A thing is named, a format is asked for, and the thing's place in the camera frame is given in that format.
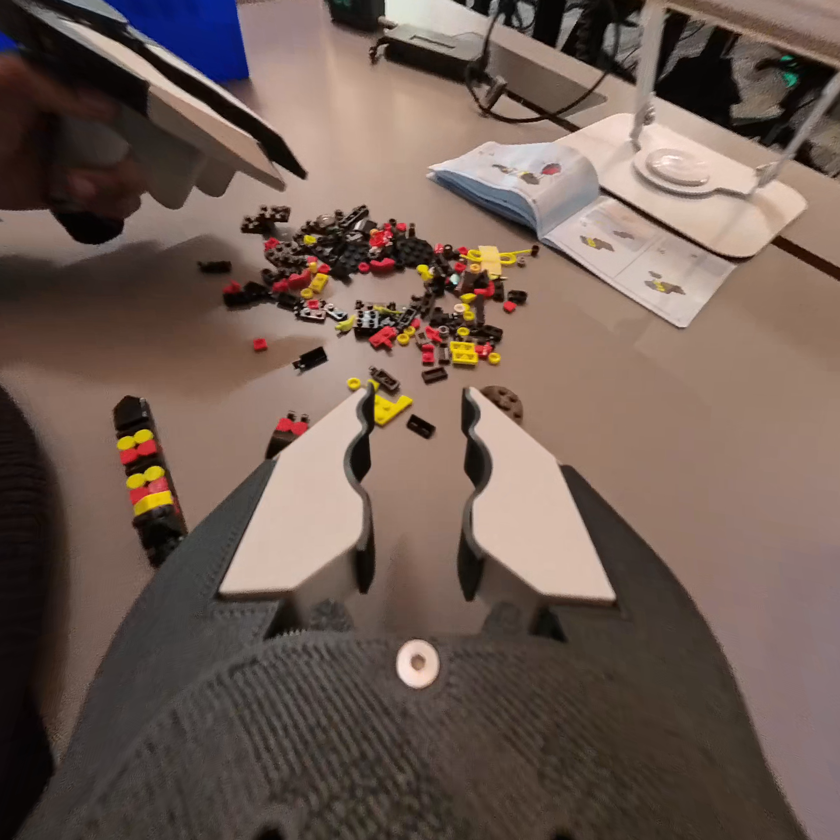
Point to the pile of lego pieces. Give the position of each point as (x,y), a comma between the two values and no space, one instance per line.
(407,253)

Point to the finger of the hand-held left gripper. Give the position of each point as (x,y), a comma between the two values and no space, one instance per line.
(197,124)
(223,92)

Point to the small red black lego assembly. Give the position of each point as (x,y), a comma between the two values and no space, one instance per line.
(289,430)

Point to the black lego clip piece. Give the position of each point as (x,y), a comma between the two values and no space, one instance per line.
(310,358)

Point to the person's left hand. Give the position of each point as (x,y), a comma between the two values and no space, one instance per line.
(26,131)

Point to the white desk stand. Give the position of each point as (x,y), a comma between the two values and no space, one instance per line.
(722,210)

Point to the lego instruction booklet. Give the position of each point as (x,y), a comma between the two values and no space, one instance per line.
(525,177)

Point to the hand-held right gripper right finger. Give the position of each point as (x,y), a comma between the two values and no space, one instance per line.
(531,518)

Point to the yellow wedge lego plate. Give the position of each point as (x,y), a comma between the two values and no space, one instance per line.
(390,408)

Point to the dark round lego plate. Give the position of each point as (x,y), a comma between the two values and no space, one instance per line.
(505,399)

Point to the blue storage bin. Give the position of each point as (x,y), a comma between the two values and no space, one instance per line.
(190,33)

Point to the black rectangular lego tile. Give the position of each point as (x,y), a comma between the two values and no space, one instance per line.
(420,425)

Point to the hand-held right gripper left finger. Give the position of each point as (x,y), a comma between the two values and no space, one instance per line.
(308,499)

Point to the long black red yellow lego assembly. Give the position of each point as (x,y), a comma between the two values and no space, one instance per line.
(148,485)

